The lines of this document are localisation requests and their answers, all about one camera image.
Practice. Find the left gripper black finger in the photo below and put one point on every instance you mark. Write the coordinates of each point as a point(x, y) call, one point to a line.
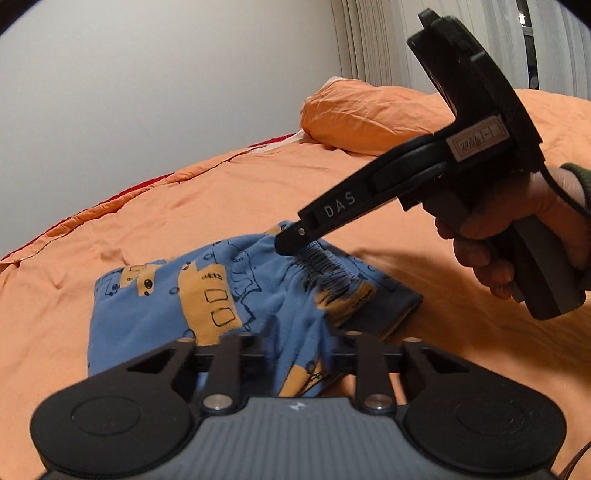
point(393, 174)

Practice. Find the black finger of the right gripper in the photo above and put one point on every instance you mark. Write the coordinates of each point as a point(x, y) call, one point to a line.
point(373, 363)
point(212, 379)

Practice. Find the blue pants with orange print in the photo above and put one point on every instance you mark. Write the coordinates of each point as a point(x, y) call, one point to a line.
point(241, 285)

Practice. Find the person's right hand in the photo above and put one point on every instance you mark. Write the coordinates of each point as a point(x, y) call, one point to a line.
point(515, 200)

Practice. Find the orange pillow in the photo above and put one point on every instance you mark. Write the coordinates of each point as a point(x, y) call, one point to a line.
point(358, 117)

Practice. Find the dark green right sleeve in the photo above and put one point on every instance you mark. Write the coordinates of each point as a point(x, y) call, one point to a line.
point(583, 176)

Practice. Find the beige curtain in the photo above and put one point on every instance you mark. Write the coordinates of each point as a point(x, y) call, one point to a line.
point(421, 45)

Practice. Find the orange bed sheet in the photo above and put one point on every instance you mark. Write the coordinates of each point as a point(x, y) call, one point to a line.
point(46, 300)

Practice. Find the red mattress edge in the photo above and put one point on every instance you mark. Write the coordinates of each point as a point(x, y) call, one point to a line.
point(117, 201)

